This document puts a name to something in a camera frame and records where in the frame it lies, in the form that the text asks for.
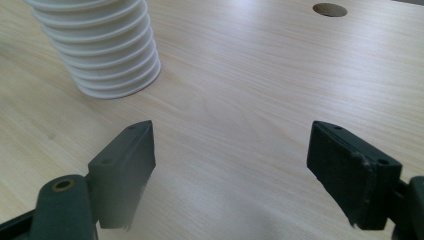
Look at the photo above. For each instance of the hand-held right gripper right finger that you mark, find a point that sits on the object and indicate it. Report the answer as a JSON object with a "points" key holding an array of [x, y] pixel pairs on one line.
{"points": [[353, 176]]}

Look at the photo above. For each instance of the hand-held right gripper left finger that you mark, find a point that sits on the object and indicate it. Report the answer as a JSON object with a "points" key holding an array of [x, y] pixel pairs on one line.
{"points": [[123, 173]]}

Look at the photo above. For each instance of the stack of white paper cups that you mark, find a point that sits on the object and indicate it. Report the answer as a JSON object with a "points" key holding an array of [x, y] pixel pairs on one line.
{"points": [[106, 50]]}

